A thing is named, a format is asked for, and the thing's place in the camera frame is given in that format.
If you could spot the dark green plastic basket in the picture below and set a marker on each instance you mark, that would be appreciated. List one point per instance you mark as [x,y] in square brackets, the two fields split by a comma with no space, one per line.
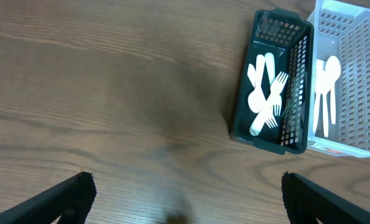
[290,39]

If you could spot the white spoon bowl down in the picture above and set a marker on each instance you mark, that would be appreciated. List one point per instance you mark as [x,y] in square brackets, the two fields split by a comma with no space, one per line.
[319,76]

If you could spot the white plastic fork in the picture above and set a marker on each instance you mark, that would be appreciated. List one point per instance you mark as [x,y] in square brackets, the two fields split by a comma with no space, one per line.
[266,115]
[258,104]

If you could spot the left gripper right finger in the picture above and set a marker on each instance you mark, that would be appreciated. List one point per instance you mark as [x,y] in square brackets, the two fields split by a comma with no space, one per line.
[308,202]

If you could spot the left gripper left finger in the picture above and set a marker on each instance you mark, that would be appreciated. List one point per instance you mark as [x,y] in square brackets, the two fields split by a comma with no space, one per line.
[67,202]

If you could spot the mint green plastic fork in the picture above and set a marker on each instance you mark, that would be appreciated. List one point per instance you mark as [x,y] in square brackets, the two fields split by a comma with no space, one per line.
[270,66]

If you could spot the white spoon clear basket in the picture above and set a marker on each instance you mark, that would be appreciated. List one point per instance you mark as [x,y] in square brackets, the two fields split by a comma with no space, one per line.
[333,72]

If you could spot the white spoon bowl up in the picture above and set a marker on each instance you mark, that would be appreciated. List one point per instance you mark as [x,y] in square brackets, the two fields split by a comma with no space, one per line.
[316,110]

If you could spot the clear plastic basket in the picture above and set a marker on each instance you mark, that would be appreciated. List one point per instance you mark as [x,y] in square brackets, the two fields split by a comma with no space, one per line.
[343,30]

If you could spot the white plastic spoon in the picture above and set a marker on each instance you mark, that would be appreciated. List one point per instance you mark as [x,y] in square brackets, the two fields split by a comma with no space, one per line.
[255,75]

